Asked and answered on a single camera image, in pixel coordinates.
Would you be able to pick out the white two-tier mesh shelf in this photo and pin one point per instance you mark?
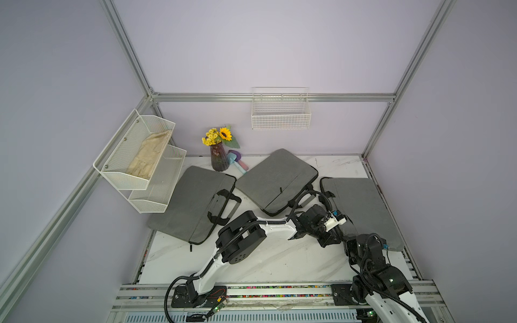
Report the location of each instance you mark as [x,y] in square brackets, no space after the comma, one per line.
[146,196]

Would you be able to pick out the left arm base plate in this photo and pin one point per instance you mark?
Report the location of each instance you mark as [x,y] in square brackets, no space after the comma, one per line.
[185,297]

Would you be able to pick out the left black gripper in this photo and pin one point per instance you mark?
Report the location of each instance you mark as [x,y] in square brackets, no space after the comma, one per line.
[328,238]

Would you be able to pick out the purple toy shovel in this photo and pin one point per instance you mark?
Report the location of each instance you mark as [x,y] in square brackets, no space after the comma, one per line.
[238,159]

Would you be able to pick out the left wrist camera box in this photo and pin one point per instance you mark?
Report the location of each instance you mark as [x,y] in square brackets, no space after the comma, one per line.
[334,219]

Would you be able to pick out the yellow artificial sunflowers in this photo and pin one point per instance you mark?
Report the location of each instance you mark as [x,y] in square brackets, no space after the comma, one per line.
[222,135]

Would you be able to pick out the white wire wall basket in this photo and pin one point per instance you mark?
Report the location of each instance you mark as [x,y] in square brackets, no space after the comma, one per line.
[280,108]

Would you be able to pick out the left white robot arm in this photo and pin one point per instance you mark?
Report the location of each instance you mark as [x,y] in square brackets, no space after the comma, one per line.
[237,240]

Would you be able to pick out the beige cloth in shelf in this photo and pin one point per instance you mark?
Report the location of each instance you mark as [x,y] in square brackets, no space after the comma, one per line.
[147,158]

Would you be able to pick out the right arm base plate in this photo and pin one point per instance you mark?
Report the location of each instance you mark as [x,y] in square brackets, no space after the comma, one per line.
[349,294]

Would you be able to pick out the dark glass vase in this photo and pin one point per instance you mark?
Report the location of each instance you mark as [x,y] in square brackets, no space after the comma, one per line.
[219,159]

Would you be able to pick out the grey laptop bag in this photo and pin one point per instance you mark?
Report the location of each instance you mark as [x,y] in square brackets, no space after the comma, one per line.
[360,201]
[275,183]
[202,200]

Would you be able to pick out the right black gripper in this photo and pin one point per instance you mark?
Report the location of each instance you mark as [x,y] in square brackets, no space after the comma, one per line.
[348,243]

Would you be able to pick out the light blue toy shovel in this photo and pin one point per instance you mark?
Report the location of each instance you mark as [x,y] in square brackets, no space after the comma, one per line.
[231,161]

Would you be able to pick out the aluminium frame rails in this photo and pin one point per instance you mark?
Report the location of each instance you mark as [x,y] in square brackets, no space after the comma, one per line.
[65,62]

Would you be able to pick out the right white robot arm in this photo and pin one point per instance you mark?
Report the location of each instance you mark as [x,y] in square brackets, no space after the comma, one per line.
[404,309]

